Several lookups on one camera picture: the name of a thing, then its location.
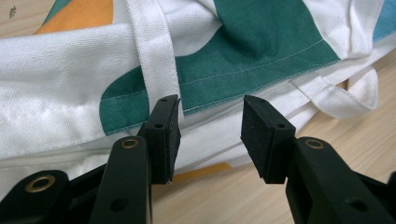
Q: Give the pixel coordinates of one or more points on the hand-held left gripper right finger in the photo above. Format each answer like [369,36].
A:
[267,146]

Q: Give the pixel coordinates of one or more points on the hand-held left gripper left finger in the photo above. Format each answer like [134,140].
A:
[162,146]

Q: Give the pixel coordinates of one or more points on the white tote bag colourful patches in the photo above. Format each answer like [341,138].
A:
[243,56]

